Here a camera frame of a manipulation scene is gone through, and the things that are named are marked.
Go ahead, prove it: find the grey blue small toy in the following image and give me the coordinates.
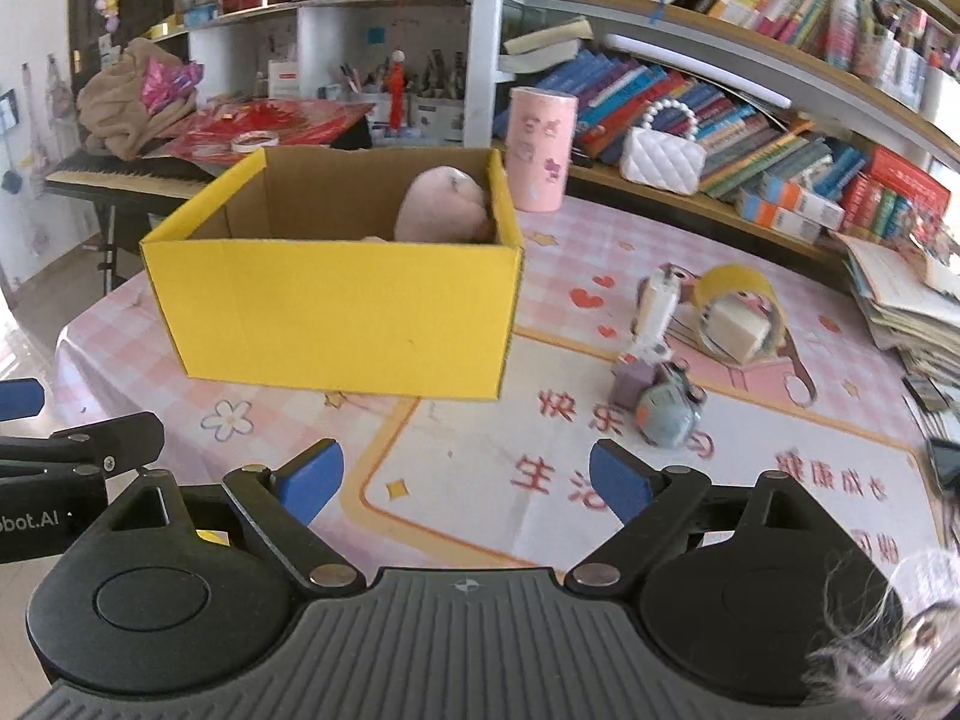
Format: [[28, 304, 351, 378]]
[[608, 359, 706, 449]]

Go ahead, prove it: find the yellow packing tape roll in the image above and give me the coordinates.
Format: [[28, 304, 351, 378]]
[[692, 263, 786, 366]]

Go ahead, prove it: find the pink plush pig toy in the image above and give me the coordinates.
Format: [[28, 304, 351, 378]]
[[361, 166, 496, 244]]

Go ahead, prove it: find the pink printed table mat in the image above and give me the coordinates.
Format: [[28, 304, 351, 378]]
[[55, 200, 940, 572]]

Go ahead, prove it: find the white rectangular charger block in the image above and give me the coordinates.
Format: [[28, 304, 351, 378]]
[[631, 266, 680, 362]]

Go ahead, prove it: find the black electric piano keyboard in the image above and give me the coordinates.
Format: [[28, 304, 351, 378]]
[[46, 151, 215, 200]]

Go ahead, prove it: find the yellow cardboard box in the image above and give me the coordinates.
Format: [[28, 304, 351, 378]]
[[142, 146, 524, 400]]

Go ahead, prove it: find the black smartphone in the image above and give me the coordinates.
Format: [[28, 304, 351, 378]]
[[903, 374, 950, 415]]

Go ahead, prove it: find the beige crumpled cloth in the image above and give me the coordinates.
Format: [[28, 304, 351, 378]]
[[76, 37, 203, 161]]

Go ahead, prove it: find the orange white box lower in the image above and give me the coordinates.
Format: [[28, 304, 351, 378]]
[[734, 192, 822, 244]]

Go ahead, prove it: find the orange white box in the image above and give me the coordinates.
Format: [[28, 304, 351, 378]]
[[734, 192, 822, 244], [760, 174, 844, 231]]

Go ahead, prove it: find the stack of papers and notebooks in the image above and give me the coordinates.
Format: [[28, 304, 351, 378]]
[[835, 234, 958, 387]]

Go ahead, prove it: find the orange white box upper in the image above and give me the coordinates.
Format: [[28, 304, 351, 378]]
[[760, 174, 844, 231]]

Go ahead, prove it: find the white quilted pearl handbag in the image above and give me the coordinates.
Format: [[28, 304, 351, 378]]
[[620, 98, 706, 197]]

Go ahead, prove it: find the white tape roll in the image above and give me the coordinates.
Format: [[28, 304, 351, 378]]
[[229, 130, 280, 156]]

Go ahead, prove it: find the row of lower shelf books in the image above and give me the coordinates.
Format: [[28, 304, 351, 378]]
[[530, 47, 869, 203]]

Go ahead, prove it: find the pink cylindrical cup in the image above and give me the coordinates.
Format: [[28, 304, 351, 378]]
[[506, 86, 578, 213]]

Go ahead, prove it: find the red dictionary book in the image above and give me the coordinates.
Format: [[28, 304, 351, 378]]
[[861, 145, 950, 226]]

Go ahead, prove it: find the orange red figurine bottle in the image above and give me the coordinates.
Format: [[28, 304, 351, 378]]
[[384, 49, 407, 137]]

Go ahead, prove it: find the white shelf unit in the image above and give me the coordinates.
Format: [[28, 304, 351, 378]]
[[187, 0, 960, 189]]

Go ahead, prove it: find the fuzzy keychain pompom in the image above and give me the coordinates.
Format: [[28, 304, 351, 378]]
[[804, 548, 958, 718]]

